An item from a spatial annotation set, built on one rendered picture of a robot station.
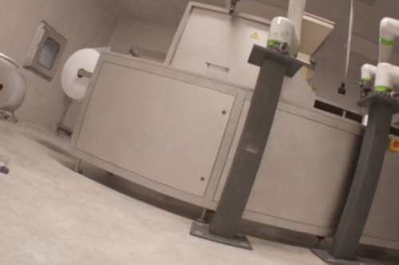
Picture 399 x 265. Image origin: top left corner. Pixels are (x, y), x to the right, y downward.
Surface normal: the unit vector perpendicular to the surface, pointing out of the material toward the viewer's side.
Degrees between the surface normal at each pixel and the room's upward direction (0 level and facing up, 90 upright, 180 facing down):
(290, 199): 90
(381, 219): 90
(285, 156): 90
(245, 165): 90
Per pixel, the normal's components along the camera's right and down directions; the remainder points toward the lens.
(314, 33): -0.21, 0.22
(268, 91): 0.00, -0.14
